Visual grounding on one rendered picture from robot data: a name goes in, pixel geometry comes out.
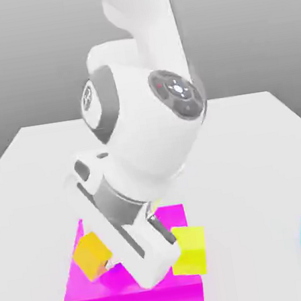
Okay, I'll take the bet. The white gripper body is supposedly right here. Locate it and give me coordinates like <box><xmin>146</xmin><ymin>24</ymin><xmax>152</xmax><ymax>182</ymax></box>
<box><xmin>62</xmin><ymin>163</ymin><xmax>186</xmax><ymax>300</ymax></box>

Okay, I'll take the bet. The small orange cube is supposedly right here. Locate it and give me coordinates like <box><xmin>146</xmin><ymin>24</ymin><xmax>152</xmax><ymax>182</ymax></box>
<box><xmin>69</xmin><ymin>229</ymin><xmax>117</xmax><ymax>285</ymax></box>

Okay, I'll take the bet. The small yellow cube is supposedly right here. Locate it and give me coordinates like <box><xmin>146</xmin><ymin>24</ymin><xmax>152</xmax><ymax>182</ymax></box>
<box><xmin>166</xmin><ymin>223</ymin><xmax>212</xmax><ymax>280</ymax></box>

